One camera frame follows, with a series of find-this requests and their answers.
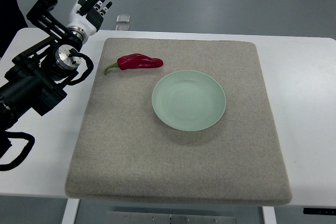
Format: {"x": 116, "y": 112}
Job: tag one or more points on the red pepper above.
{"x": 135, "y": 61}

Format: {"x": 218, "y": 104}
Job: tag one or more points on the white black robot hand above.
{"x": 88, "y": 15}

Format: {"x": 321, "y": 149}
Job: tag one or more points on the light green plate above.
{"x": 189, "y": 100}

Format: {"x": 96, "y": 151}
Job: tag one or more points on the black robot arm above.
{"x": 40, "y": 73}

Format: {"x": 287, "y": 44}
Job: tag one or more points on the person in dark clothes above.
{"x": 12, "y": 20}

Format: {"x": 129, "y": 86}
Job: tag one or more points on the beige felt mat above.
{"x": 125, "y": 152}

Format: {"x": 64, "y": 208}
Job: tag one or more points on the black table control panel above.
{"x": 320, "y": 211}

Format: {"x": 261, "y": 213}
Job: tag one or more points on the metal table base plate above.
{"x": 148, "y": 218}

